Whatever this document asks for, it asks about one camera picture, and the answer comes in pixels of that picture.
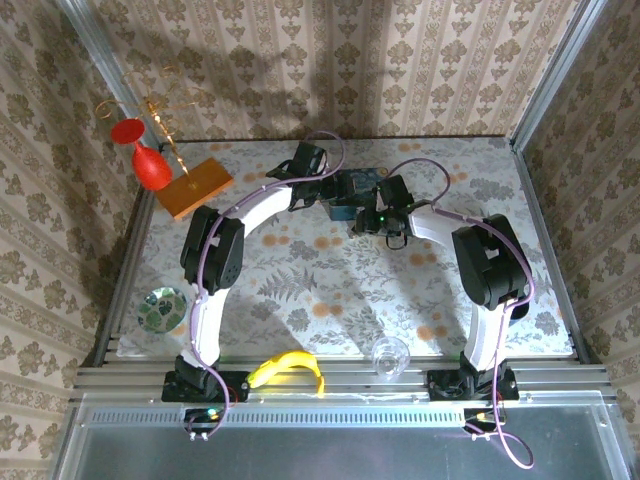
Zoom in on gold wire rack wooden base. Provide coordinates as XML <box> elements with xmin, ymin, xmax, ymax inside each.
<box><xmin>95</xmin><ymin>64</ymin><xmax>236</xmax><ymax>222</ymax></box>

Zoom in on aluminium frame post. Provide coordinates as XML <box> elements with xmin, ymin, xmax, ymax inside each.
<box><xmin>508</xmin><ymin>0</ymin><xmax>609</xmax><ymax>151</ymax></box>
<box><xmin>53</xmin><ymin>0</ymin><xmax>167</xmax><ymax>151</ymax></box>

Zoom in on perforated metal tray panel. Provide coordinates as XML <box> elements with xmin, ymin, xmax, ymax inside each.
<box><xmin>49</xmin><ymin>392</ymin><xmax>634</xmax><ymax>480</ymax></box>

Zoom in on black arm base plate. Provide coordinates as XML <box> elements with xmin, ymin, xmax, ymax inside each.
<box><xmin>160</xmin><ymin>370</ymin><xmax>251</xmax><ymax>403</ymax></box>
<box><xmin>427</xmin><ymin>368</ymin><xmax>520</xmax><ymax>401</ymax></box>

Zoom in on clear drinking glass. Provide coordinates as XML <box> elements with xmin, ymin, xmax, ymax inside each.
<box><xmin>370</xmin><ymin>335</ymin><xmax>412</xmax><ymax>384</ymax></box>

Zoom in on aluminium side rail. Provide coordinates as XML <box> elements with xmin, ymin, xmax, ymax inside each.
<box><xmin>512</xmin><ymin>144</ymin><xmax>594</xmax><ymax>364</ymax></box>
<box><xmin>92</xmin><ymin>187</ymin><xmax>157</xmax><ymax>361</ymax></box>

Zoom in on green leaf pattern bowl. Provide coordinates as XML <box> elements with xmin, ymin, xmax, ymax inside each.
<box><xmin>137</xmin><ymin>286</ymin><xmax>190</xmax><ymax>335</ymax></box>

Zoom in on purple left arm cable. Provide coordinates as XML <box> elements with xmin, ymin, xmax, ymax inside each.
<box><xmin>185</xmin><ymin>129</ymin><xmax>347</xmax><ymax>442</ymax></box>

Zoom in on aluminium front rail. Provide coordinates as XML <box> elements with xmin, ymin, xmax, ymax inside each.
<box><xmin>72</xmin><ymin>355</ymin><xmax>621</xmax><ymax>404</ymax></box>

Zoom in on starry night tin box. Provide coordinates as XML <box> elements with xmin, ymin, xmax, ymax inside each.
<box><xmin>327</xmin><ymin>167</ymin><xmax>394</xmax><ymax>224</ymax></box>

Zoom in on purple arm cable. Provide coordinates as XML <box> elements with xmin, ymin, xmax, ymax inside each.
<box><xmin>385</xmin><ymin>157</ymin><xmax>537</xmax><ymax>471</ymax></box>
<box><xmin>185</xmin><ymin>129</ymin><xmax>347</xmax><ymax>442</ymax></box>

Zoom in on floral fern tablecloth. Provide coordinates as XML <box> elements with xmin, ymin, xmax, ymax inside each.
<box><xmin>115</xmin><ymin>137</ymin><xmax>574</xmax><ymax>359</ymax></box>

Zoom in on yellow banana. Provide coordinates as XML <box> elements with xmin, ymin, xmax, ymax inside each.
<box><xmin>247</xmin><ymin>349</ymin><xmax>326</xmax><ymax>399</ymax></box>

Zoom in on small circuit board with wires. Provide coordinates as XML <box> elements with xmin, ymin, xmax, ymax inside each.
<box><xmin>183</xmin><ymin>407</ymin><xmax>227</xmax><ymax>444</ymax></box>
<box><xmin>463</xmin><ymin>408</ymin><xmax>507</xmax><ymax>442</ymax></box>

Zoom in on red wine glass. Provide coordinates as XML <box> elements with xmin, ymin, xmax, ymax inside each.
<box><xmin>110</xmin><ymin>118</ymin><xmax>174</xmax><ymax>192</ymax></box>

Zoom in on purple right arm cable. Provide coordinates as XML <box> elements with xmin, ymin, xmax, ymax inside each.
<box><xmin>385</xmin><ymin>157</ymin><xmax>537</xmax><ymax>471</ymax></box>

